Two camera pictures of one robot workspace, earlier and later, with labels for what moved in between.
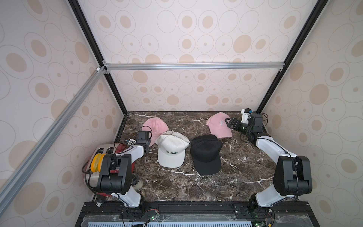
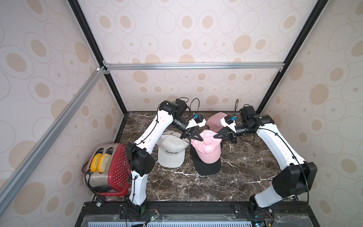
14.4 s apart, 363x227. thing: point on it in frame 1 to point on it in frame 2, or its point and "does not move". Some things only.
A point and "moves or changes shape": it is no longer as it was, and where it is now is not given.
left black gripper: [147, 142] to [195, 134]
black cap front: [205, 150] does not move
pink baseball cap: [218, 126] does not move
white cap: [171, 148] does not move
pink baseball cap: [156, 126] moves or changes shape
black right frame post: [316, 12] does not move
